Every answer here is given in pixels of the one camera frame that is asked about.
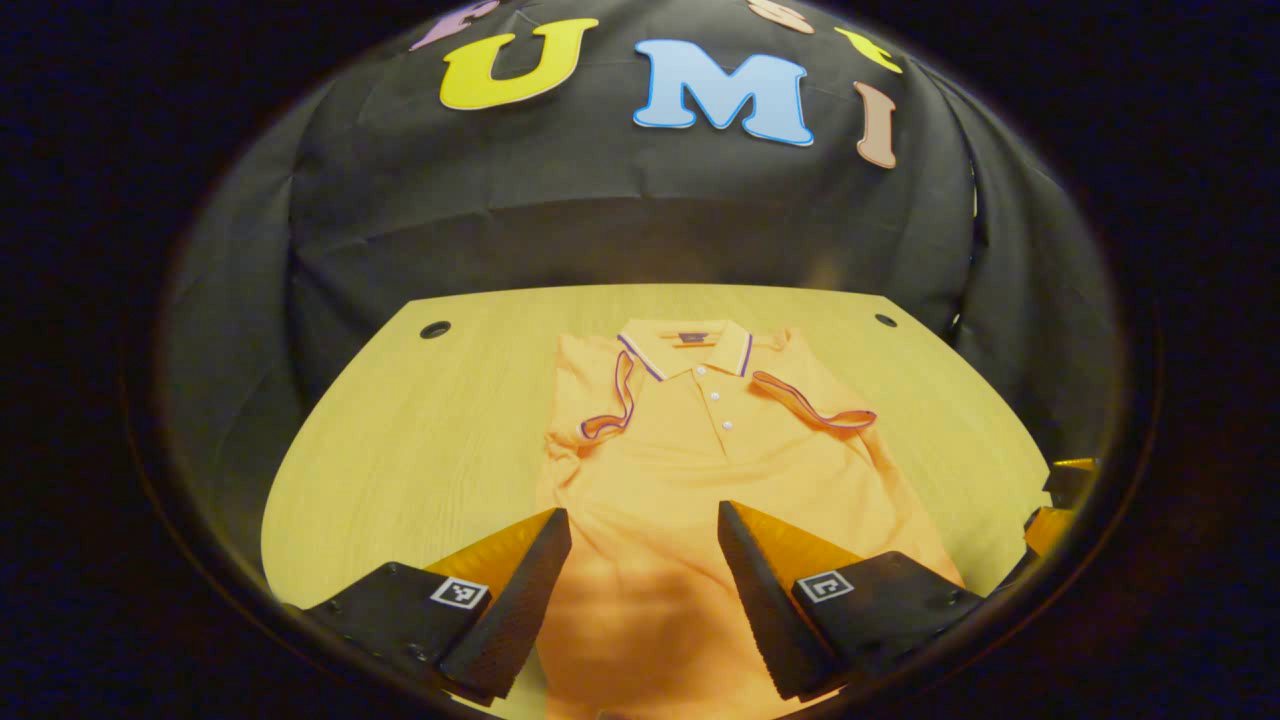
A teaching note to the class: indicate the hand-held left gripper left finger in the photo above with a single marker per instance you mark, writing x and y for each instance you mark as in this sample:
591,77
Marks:
515,610

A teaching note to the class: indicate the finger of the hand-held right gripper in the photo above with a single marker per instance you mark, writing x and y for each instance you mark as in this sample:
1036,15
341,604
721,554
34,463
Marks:
1075,482
1048,530

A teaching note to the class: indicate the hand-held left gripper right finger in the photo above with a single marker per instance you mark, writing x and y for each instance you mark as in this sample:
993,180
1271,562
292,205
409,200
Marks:
765,610

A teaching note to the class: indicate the orange polo T-shirt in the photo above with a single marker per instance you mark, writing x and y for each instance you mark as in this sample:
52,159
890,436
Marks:
680,470

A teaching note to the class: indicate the black backdrop cloth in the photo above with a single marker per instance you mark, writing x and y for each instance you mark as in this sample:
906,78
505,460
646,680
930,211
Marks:
620,210

